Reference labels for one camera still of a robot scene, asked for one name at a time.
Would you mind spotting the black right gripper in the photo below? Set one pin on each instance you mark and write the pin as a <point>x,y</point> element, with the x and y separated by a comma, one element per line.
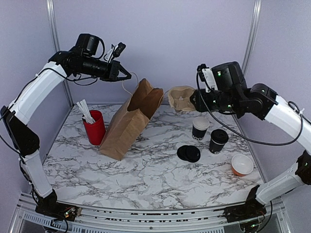
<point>201,105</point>

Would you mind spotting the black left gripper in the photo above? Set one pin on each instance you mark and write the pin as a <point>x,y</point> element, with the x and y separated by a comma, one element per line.
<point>112,74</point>

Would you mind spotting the brown cardboard cup carrier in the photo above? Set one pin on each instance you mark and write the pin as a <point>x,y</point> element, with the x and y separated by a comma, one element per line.
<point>179,98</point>

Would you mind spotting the black paper coffee cup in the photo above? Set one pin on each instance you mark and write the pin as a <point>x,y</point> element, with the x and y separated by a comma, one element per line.
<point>215,147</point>

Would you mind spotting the brown paper bag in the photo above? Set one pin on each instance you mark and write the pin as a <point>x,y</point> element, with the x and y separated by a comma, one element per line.
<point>130,120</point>

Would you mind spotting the black plastic cup lid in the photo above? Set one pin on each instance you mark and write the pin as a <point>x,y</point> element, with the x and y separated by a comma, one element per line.
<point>219,136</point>

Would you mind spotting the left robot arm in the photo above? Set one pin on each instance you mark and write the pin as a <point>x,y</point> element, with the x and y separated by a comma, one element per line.
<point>19,112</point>

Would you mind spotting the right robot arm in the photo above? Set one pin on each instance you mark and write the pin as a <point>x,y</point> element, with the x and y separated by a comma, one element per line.
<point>267,105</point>

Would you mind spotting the white wrapped straw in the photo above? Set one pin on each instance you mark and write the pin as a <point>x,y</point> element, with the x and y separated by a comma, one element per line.
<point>88,116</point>
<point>81,109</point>

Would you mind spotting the red cylindrical holder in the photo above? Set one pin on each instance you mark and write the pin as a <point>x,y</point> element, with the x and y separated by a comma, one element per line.
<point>95,131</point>

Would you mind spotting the orange white bowl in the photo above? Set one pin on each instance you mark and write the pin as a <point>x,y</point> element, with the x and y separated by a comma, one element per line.
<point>241,165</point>

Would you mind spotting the stack of black lids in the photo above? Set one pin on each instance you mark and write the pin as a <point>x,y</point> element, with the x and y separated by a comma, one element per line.
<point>189,153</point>

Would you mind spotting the right aluminium post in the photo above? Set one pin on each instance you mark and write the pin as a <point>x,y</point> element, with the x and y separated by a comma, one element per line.
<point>252,35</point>

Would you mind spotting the aluminium post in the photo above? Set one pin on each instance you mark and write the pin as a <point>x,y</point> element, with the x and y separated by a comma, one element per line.
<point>252,35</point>
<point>55,39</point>

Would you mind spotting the left aluminium post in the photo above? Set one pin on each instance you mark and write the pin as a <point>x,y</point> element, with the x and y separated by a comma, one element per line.
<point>55,39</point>

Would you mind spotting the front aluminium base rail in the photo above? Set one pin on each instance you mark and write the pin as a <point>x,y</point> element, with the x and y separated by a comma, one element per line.
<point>89,219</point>

